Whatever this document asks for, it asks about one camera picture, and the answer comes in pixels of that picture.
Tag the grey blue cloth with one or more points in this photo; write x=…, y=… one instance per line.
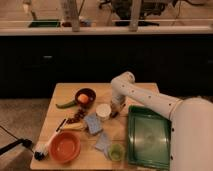
x=103, y=143

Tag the orange fruit in bowl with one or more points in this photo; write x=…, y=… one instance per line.
x=83, y=98

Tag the green chili pepper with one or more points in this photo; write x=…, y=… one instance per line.
x=66, y=105

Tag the dark brown bowl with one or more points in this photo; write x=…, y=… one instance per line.
x=90, y=93

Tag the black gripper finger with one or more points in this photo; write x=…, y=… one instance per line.
x=113, y=114
x=122, y=107

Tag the green plastic tray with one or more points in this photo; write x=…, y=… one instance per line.
x=148, y=142

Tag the dark red grapes toy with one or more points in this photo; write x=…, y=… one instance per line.
x=81, y=113

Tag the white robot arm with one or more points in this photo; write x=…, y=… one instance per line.
x=191, y=145

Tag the white dish brush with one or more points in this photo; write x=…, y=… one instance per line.
x=42, y=150

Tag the yellow banana toy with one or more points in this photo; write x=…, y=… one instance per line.
x=75, y=126

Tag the small green cup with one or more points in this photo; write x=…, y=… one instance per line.
x=116, y=152

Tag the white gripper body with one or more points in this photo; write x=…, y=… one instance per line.
x=116, y=102

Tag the white round cup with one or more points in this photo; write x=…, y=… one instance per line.
x=103, y=111

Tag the black handled knife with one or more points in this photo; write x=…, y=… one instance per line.
x=61, y=124

